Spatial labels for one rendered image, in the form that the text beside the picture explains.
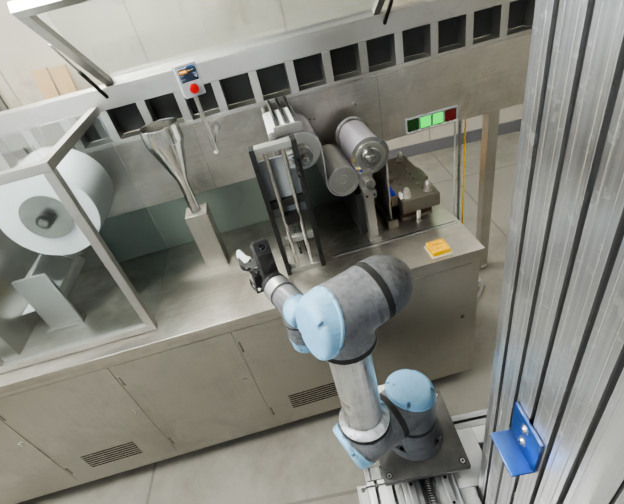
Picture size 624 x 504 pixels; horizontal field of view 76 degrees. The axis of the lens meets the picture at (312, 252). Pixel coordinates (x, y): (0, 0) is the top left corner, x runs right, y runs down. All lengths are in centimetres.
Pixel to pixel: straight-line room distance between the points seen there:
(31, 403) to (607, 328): 189
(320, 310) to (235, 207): 135
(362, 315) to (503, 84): 163
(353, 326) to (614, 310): 36
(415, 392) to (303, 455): 122
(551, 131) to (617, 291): 17
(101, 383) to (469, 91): 199
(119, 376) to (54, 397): 27
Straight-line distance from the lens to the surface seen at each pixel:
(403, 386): 103
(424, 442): 115
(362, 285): 67
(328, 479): 210
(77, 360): 175
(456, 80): 200
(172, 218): 199
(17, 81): 443
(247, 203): 194
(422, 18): 188
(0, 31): 436
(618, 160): 41
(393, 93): 189
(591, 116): 43
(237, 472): 224
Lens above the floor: 191
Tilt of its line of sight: 37 degrees down
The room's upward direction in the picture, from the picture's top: 15 degrees counter-clockwise
